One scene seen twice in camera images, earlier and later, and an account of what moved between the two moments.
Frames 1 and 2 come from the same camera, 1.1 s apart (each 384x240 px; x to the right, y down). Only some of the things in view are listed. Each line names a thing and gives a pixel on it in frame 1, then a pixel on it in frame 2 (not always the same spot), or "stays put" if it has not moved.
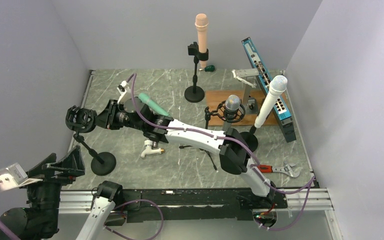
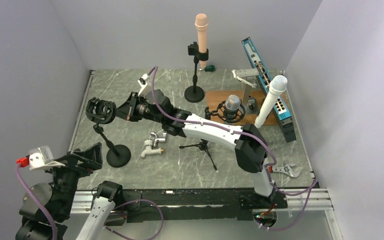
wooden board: x=214 y=97 stays put
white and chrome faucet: x=150 y=145 stays put
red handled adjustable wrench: x=286 y=169 stays put
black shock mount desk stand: x=83 y=120 → x=102 y=112
